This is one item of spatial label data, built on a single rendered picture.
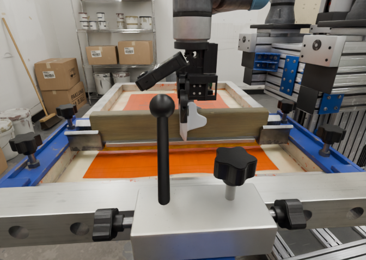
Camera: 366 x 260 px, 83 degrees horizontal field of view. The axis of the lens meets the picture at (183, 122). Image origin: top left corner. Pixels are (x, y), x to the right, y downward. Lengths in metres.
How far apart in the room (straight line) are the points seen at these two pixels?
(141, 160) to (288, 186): 0.31
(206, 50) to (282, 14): 0.88
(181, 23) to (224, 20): 3.84
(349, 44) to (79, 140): 0.80
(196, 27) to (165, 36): 3.71
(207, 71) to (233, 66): 3.92
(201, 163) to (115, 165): 0.19
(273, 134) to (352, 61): 0.42
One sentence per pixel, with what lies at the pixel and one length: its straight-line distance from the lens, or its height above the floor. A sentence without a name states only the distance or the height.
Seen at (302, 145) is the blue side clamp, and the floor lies 1.00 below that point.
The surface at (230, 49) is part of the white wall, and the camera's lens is 4.30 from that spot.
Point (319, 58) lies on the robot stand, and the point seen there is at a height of 1.14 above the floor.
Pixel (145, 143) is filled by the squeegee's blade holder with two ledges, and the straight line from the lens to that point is 0.48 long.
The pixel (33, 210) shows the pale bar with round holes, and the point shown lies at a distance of 0.31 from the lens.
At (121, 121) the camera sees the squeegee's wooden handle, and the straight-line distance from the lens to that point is 0.48.
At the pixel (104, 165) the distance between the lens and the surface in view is 0.50.
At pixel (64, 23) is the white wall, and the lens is 4.49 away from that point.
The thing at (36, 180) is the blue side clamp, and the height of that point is 1.00.
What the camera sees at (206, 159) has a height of 0.96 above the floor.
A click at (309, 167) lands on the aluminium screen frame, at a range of 0.50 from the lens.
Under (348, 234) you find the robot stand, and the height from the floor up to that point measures 0.21.
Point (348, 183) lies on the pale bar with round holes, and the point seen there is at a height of 1.04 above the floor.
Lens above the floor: 1.23
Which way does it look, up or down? 24 degrees down
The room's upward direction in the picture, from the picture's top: straight up
